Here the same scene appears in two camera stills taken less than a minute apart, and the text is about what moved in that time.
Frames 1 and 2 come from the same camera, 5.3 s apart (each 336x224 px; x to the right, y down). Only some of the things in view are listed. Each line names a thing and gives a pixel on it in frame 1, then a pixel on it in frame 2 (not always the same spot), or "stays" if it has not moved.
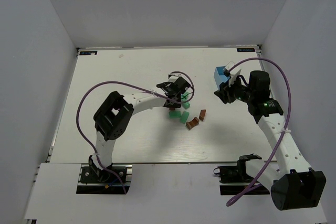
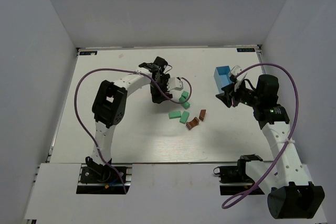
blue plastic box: [219, 76] stays
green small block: [184, 96] stays
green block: [186, 105] stays
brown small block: [202, 114] stays
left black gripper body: [172, 99] → [158, 94]
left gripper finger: [170, 104] → [158, 96]
